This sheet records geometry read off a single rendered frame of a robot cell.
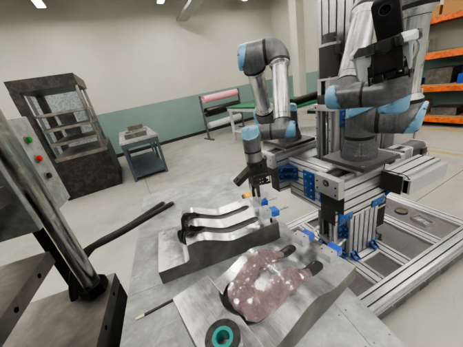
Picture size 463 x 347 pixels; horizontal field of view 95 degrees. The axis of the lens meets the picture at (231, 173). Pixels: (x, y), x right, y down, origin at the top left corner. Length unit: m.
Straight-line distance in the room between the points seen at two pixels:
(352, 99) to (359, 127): 0.29
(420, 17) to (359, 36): 0.19
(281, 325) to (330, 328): 0.15
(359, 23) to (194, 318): 1.01
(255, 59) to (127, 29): 6.51
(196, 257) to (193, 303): 0.23
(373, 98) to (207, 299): 0.73
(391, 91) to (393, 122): 0.29
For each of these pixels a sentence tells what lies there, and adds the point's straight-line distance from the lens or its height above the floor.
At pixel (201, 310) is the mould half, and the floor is 0.91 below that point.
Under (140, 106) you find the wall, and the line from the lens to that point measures 7.23.
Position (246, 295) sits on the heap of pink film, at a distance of 0.68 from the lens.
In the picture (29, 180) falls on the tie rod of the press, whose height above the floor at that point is 1.28.
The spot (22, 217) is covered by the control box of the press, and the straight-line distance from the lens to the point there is 1.08.
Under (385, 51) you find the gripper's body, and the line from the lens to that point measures 0.57.
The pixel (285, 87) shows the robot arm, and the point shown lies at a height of 1.38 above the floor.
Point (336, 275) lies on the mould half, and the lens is 0.78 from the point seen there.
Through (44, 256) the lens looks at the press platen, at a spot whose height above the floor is 1.04.
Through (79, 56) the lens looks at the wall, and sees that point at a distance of 7.35.
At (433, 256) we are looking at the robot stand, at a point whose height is 0.23.
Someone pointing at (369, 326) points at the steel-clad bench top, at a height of 0.80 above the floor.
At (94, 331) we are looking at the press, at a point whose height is 0.79.
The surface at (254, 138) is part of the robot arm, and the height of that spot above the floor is 1.22.
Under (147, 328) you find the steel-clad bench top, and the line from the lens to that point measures 0.85.
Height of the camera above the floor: 1.44
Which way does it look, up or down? 23 degrees down
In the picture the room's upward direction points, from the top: 11 degrees counter-clockwise
